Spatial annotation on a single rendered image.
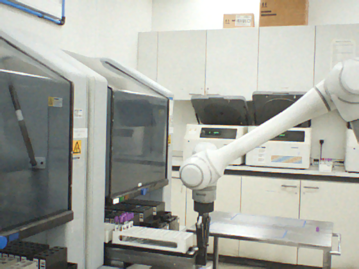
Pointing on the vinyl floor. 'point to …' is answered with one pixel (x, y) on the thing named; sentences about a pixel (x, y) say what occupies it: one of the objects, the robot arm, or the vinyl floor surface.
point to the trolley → (272, 232)
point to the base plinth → (259, 262)
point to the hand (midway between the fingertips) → (202, 255)
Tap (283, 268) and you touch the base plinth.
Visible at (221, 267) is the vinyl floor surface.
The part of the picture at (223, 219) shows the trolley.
